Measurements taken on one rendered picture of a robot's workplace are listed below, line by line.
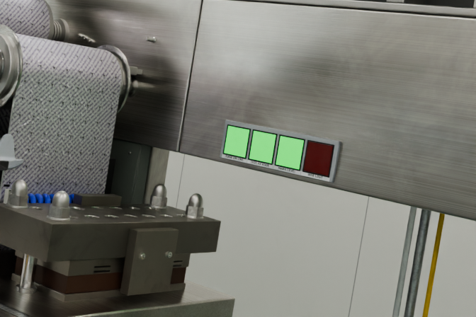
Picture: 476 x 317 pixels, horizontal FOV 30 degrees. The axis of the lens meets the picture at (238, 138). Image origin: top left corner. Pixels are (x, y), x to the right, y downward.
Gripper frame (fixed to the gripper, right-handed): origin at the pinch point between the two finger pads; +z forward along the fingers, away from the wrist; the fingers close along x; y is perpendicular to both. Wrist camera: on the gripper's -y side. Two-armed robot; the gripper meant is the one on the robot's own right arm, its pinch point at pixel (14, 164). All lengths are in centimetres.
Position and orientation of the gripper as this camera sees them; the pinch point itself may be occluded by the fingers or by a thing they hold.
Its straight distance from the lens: 157.7
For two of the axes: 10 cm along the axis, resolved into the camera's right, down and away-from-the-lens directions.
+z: 6.3, 0.6, 7.7
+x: -7.6, -1.6, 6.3
